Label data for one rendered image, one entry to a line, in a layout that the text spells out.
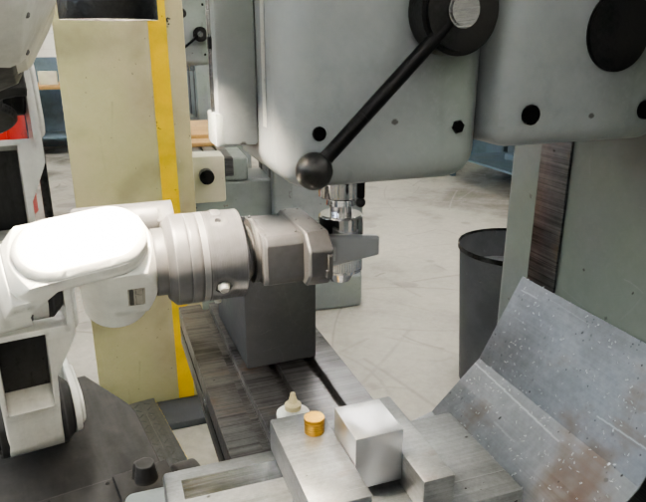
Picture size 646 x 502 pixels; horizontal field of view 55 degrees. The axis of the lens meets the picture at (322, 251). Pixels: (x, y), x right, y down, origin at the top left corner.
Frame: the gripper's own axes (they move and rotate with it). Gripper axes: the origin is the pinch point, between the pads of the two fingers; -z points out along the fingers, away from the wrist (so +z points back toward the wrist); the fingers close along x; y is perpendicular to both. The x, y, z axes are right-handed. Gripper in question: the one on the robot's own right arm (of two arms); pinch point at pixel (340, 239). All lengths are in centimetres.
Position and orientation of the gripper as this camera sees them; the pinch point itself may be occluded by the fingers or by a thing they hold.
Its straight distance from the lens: 66.0
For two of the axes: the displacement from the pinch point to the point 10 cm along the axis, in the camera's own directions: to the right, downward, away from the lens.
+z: -9.4, 1.2, -3.2
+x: -3.4, -3.1, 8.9
